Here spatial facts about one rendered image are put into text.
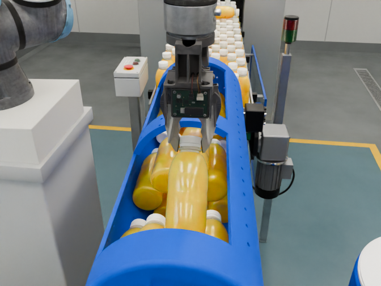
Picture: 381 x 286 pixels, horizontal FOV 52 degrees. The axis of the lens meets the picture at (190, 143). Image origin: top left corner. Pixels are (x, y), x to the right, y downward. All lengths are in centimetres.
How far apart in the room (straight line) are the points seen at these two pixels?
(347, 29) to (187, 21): 522
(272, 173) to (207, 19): 121
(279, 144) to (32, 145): 102
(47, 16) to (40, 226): 50
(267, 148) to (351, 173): 151
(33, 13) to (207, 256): 68
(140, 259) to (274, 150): 116
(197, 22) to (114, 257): 34
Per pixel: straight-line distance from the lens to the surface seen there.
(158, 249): 55
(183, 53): 54
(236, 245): 60
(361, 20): 573
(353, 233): 255
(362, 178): 305
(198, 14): 55
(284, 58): 178
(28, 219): 104
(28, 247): 111
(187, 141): 67
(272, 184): 172
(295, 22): 173
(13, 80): 100
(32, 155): 92
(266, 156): 164
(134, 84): 155
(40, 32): 101
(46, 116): 93
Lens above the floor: 163
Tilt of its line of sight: 30 degrees down
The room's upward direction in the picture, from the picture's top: straight up
